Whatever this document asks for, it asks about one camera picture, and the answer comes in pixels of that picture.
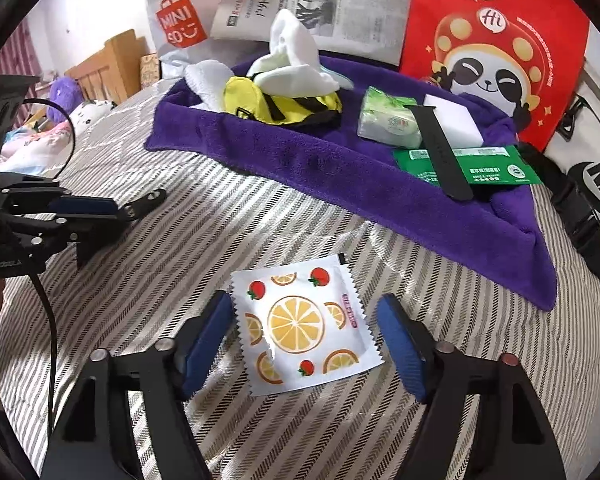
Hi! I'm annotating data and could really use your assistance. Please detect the orange fruit print sachet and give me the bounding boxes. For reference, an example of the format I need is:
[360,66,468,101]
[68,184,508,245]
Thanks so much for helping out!
[230,254,384,396]

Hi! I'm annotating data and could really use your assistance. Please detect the purple fleece towel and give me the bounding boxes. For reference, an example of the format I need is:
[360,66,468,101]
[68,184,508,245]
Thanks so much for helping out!
[144,54,560,312]

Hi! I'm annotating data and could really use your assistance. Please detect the green tissue pack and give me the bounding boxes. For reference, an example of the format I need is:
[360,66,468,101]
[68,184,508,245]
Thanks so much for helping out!
[358,87,422,150]

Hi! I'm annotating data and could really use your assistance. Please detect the striped bed quilt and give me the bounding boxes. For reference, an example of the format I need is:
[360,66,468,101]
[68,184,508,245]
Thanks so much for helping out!
[0,81,600,479]

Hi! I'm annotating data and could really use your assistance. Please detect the white sponge block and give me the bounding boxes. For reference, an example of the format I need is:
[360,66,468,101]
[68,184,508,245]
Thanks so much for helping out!
[424,94,483,148]

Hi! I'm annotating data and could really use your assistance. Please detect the white plush toy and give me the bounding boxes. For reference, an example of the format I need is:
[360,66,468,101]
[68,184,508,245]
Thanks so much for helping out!
[70,100,117,136]

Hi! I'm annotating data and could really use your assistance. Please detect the folded newspaper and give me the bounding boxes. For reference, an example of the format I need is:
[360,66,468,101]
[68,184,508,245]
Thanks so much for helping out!
[211,0,411,66]

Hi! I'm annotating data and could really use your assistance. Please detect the purple plush toy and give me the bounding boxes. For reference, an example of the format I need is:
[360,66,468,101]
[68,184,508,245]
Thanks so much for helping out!
[48,76,84,114]

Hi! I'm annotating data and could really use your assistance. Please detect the white Miniso plastic bag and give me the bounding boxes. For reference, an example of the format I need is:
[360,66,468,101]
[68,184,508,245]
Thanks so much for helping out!
[146,0,268,79]

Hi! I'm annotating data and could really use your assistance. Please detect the black cable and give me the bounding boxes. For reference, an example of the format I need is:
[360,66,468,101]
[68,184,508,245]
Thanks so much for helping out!
[21,97,78,436]

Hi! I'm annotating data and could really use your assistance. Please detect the white Nike waist bag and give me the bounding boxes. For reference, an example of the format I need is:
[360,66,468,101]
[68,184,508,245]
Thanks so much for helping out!
[519,56,600,311]

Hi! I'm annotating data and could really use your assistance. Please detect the red panda paper bag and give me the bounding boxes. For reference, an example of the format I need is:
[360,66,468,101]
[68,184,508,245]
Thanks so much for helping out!
[400,0,590,150]

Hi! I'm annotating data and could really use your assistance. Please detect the green wet wipe sachet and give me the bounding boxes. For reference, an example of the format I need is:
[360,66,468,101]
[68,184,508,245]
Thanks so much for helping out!
[393,145,541,186]

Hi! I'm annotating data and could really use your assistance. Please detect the black watch strap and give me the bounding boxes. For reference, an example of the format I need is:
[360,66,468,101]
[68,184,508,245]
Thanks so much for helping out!
[408,104,476,202]

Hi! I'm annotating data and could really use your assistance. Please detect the yellow black pouch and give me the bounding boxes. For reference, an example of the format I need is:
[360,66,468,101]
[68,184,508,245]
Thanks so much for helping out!
[223,76,342,129]

